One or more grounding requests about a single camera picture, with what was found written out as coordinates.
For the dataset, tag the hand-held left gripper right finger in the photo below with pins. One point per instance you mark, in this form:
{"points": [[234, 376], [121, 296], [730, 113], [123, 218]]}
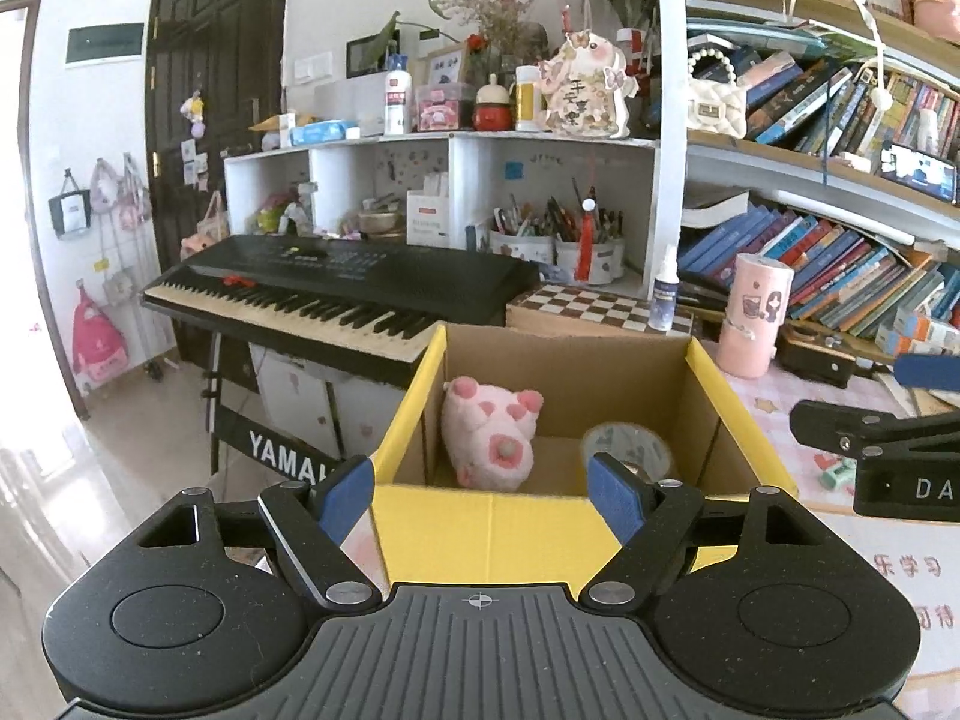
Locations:
{"points": [[611, 491]]}

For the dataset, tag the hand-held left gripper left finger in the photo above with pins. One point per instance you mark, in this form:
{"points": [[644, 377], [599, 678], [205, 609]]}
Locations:
{"points": [[349, 495]]}

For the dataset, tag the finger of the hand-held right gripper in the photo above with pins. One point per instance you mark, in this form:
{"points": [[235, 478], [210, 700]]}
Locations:
{"points": [[930, 371], [840, 427]]}

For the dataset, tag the small mint green toy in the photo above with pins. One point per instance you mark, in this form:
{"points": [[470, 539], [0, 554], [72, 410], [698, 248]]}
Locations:
{"points": [[838, 474]]}

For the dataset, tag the gold tape roll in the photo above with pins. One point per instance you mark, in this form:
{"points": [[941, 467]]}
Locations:
{"points": [[622, 435]]}

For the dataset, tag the yellow cardboard box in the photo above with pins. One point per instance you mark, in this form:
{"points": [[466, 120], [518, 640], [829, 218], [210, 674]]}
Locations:
{"points": [[525, 532]]}

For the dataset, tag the pink plush paw toy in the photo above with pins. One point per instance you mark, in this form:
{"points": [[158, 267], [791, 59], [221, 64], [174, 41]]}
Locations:
{"points": [[487, 427]]}

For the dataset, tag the pink printed desktop mat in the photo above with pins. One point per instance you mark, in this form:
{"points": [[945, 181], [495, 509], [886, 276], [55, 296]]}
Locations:
{"points": [[862, 555]]}

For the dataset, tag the orange white carton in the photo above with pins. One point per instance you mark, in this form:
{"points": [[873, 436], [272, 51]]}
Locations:
{"points": [[926, 330]]}

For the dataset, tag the black wooden box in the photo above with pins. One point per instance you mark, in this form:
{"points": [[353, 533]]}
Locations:
{"points": [[814, 360]]}

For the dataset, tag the black keyboard stand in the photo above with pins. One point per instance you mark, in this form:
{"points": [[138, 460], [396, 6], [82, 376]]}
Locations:
{"points": [[285, 450]]}

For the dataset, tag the pink cylindrical container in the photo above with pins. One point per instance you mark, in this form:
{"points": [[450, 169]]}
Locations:
{"points": [[754, 315]]}

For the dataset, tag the long row of books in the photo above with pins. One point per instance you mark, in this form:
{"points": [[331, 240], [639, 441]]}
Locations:
{"points": [[825, 270]]}

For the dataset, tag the wooden chessboard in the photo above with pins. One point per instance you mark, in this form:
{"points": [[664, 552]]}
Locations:
{"points": [[600, 307]]}

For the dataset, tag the clear spray bottle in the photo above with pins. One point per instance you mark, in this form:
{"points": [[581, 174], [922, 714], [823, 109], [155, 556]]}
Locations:
{"points": [[664, 296]]}

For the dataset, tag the smartphone showing video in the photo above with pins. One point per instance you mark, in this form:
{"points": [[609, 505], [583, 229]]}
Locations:
{"points": [[919, 169]]}

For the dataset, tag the black electronic keyboard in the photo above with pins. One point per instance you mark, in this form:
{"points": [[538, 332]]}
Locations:
{"points": [[337, 277]]}

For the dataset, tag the white pen cup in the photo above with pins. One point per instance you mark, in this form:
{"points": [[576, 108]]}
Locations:
{"points": [[600, 259], [521, 247]]}

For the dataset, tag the red tassel ornament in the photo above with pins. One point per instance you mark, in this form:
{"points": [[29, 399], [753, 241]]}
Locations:
{"points": [[586, 240]]}

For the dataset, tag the white bookshelf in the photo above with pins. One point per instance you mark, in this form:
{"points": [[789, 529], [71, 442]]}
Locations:
{"points": [[750, 165]]}

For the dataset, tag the white carton with red label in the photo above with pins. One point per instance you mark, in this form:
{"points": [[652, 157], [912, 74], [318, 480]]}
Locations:
{"points": [[427, 221]]}

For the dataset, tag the pink backpack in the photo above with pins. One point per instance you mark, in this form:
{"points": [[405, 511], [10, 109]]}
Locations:
{"points": [[97, 345]]}

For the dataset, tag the short row of books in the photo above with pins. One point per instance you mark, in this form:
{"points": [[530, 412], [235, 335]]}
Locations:
{"points": [[810, 101]]}

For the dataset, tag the white cubby shelf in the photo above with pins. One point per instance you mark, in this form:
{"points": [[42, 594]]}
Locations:
{"points": [[337, 180]]}

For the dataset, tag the white quilted handbag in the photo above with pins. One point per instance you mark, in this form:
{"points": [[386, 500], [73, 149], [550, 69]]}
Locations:
{"points": [[716, 105]]}

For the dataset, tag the blue tissue pack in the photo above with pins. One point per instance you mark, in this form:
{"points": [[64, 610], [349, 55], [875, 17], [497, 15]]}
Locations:
{"points": [[322, 133]]}

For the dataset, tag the pink hanging bag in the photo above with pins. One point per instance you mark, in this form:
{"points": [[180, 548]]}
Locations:
{"points": [[124, 199]]}

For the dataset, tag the pink storage container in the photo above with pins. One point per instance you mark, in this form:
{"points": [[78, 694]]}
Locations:
{"points": [[442, 111]]}

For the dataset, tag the white lotion bottle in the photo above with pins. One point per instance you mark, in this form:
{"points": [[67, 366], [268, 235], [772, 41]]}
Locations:
{"points": [[397, 101]]}

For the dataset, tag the red round jar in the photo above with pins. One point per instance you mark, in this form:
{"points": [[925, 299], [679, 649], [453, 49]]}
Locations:
{"points": [[493, 111]]}

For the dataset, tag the yellow white cup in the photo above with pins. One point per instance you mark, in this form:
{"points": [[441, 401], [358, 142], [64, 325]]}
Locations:
{"points": [[529, 101]]}

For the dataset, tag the white tote bag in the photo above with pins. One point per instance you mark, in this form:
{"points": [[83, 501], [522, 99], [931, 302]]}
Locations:
{"points": [[70, 210]]}

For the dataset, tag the pink hanging plush ornament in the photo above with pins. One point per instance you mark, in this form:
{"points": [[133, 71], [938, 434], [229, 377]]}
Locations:
{"points": [[589, 90]]}

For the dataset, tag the dark brown door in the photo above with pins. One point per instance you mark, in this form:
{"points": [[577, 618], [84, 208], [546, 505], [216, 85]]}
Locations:
{"points": [[217, 90]]}

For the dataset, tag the dried flower bunch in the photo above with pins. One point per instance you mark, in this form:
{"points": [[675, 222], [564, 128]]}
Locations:
{"points": [[495, 22]]}

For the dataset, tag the white light switch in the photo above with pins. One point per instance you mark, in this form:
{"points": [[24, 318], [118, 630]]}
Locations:
{"points": [[313, 67]]}

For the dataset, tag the small photo frame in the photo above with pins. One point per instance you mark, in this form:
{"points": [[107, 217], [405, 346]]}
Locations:
{"points": [[446, 66]]}

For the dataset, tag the wall breaker panel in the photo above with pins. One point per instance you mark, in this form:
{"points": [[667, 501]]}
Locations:
{"points": [[105, 45]]}

